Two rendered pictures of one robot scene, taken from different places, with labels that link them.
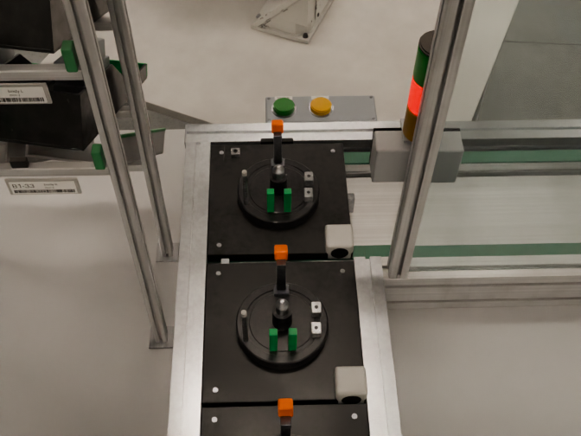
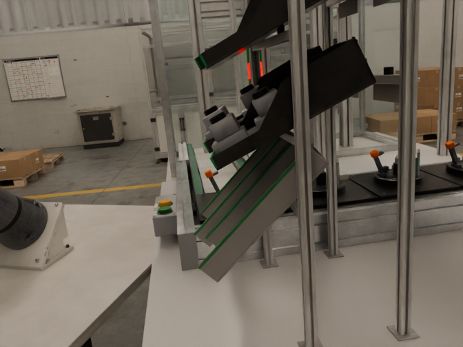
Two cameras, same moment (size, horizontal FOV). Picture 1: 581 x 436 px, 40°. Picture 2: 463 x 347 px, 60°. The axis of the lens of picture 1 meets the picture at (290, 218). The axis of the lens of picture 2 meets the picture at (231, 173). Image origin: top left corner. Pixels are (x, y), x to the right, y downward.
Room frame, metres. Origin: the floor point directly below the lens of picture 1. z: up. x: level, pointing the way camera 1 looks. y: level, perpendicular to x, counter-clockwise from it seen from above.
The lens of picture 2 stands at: (0.92, 1.13, 1.34)
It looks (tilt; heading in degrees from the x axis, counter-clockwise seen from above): 14 degrees down; 266
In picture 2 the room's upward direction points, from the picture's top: 5 degrees counter-clockwise
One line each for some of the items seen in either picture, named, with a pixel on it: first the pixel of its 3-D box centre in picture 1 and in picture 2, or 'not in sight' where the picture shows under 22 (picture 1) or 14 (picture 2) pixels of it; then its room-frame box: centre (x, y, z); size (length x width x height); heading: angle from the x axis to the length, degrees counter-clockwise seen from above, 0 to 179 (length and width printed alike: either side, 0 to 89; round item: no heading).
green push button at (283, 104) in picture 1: (284, 108); (165, 211); (1.05, 0.02, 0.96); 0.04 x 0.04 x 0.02
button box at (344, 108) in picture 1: (320, 118); (166, 213); (1.05, -0.05, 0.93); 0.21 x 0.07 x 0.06; 93
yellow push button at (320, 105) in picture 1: (321, 107); (165, 204); (1.05, -0.05, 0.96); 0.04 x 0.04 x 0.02
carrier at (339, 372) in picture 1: (282, 314); (321, 176); (0.58, 0.01, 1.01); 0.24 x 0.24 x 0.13; 3
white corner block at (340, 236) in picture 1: (338, 241); not in sight; (0.74, -0.08, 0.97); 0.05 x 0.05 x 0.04; 3
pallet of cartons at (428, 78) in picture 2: not in sight; (429, 96); (-3.47, -6.20, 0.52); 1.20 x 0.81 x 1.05; 88
